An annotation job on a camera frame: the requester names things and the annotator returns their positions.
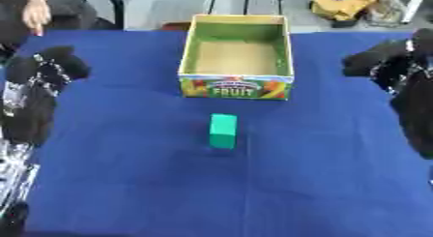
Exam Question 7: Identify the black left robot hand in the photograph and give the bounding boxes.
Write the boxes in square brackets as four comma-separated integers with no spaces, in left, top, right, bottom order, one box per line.
[0,45,94,148]

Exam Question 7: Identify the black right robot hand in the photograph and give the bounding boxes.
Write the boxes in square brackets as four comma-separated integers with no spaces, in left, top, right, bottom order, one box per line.
[339,27,433,161]

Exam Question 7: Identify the cardboard box with green inside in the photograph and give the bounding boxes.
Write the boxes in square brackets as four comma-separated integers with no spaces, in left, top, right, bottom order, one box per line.
[177,14,297,102]

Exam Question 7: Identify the person's hand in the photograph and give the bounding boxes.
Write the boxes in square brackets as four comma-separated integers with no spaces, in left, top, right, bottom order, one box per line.
[21,0,54,37]

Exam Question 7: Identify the person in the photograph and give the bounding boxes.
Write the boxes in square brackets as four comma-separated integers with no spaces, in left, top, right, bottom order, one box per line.
[0,0,117,60]

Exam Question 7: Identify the yellow bag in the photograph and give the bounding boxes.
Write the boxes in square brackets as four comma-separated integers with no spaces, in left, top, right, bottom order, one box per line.
[307,0,379,22]

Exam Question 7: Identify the black chair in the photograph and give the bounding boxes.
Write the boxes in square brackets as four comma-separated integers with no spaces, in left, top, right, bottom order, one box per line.
[89,0,128,31]

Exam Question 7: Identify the green rectangular block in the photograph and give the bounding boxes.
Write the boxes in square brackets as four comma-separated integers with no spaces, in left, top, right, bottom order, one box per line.
[208,113,239,150]

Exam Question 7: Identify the black tripod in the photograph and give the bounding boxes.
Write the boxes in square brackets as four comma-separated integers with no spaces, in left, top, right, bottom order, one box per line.
[206,0,286,16]

